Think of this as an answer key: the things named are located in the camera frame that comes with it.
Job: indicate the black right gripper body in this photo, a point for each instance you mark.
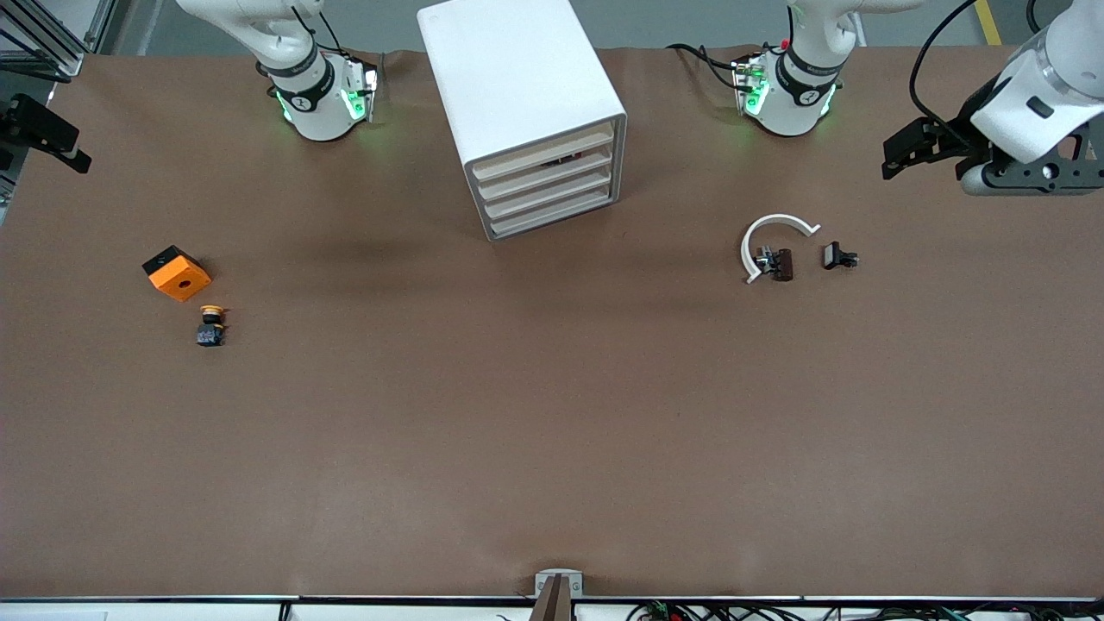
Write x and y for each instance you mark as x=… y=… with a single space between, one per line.
x=24 y=122

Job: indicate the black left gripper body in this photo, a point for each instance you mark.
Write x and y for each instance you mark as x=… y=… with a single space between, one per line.
x=964 y=132

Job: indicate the white plastic drawer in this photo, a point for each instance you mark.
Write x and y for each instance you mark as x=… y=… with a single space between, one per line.
x=535 y=192
x=535 y=153
x=535 y=173
x=535 y=212

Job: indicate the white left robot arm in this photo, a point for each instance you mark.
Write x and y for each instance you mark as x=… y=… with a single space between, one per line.
x=1048 y=86

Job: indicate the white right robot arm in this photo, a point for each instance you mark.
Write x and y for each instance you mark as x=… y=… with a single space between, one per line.
x=315 y=108

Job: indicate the white drawer cabinet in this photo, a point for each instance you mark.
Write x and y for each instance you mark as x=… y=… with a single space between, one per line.
x=509 y=78

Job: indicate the small black clip component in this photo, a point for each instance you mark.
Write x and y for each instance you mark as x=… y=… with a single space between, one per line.
x=833 y=255

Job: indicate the white curved plastic piece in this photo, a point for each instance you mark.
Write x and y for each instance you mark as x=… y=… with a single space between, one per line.
x=780 y=218

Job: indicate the dark brown clip component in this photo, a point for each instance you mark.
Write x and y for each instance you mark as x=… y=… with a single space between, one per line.
x=783 y=265

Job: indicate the orange box with hole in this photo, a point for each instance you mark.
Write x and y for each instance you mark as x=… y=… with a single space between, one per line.
x=181 y=280

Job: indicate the brown table mat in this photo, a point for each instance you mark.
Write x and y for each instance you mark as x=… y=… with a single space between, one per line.
x=552 y=431

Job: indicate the aluminium frame rails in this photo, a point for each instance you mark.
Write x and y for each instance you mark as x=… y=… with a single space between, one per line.
x=43 y=65

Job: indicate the yellow push button switch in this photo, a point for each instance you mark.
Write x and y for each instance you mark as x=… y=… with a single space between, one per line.
x=210 y=332

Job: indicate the grey metal bracket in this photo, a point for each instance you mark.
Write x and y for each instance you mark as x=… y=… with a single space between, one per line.
x=541 y=580

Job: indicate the brown post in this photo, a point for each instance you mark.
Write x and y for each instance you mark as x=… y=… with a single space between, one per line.
x=552 y=604

